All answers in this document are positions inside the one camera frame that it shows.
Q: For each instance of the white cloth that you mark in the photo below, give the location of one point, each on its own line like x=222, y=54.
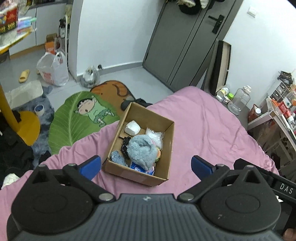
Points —
x=10, y=180

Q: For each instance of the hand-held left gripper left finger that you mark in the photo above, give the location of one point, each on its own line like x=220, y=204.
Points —
x=90, y=167

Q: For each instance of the orange cat rug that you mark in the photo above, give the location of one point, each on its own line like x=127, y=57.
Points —
x=111, y=90

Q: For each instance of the blue tissue packet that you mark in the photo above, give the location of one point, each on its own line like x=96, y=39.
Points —
x=138, y=168

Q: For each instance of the pink bedsheet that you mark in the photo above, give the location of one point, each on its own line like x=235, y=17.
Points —
x=208, y=129

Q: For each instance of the white light switch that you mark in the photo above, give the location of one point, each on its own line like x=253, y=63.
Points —
x=251, y=11

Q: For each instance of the yellow slipper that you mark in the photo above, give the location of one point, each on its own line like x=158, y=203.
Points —
x=24, y=76

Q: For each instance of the clear plastic trash bag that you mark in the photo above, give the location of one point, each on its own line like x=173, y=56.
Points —
x=90, y=77

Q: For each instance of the beige floor mat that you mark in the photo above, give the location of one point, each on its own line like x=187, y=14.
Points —
x=25, y=93

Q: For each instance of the brown cardboard box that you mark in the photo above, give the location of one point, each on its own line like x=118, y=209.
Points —
x=167, y=150

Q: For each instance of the white side desk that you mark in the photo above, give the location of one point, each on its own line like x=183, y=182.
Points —
x=261, y=120

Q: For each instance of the grey door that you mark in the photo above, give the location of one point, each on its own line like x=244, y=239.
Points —
x=180, y=46

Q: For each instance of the black lace scrunchie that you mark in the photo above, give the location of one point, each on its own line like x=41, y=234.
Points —
x=125, y=146

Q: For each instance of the red printed box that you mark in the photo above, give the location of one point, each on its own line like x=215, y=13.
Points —
x=9, y=20

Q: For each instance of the white cup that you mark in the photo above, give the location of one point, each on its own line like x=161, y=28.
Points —
x=222, y=92

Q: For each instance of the large clear jar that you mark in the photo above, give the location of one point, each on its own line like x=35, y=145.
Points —
x=239, y=100

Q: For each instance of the grey drawer organizer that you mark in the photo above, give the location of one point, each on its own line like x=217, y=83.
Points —
x=281, y=89

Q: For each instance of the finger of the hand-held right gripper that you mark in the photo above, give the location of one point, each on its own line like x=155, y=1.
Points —
x=266, y=176

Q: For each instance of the orange cardboard box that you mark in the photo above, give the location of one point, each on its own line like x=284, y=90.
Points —
x=50, y=45

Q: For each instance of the black spray bottle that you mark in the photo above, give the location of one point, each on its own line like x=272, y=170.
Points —
x=62, y=29

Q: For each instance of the yellow stand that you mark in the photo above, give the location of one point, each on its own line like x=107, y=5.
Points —
x=27, y=125

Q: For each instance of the black framed board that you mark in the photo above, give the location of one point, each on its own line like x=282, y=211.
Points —
x=218, y=67

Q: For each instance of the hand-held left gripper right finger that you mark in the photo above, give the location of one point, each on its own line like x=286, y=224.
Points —
x=201, y=167

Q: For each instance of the tape roll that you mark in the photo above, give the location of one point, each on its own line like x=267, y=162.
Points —
x=39, y=110

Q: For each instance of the clear bag of white stuffing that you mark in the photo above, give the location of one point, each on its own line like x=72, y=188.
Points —
x=156, y=136

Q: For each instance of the small colourful soft toy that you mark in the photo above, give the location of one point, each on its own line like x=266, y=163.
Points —
x=158, y=154

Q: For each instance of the white wrapped soft packet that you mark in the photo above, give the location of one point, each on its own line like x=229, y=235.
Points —
x=133, y=128

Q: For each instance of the white plastic shopping bag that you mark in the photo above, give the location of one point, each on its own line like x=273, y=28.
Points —
x=54, y=71

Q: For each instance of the grey fluffy rug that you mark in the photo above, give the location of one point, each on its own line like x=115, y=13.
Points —
x=45, y=109

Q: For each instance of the blue-grey small cloth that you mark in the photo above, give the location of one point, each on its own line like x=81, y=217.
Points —
x=118, y=158

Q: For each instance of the black clothing pile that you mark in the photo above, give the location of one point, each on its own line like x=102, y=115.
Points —
x=13, y=150

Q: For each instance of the grey fluffy plush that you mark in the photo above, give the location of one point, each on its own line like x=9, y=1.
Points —
x=141, y=150

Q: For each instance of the green lid bottle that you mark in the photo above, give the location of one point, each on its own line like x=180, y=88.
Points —
x=229, y=97

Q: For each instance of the green leaf cartoon rug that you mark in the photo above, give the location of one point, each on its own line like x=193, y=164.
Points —
x=67, y=125

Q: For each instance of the white cabinet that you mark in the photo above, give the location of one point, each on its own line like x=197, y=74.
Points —
x=46, y=25

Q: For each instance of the orange brown bag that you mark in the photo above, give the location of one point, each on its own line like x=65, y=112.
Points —
x=254, y=113

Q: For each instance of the white metal rack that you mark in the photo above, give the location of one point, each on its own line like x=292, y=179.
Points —
x=66, y=41

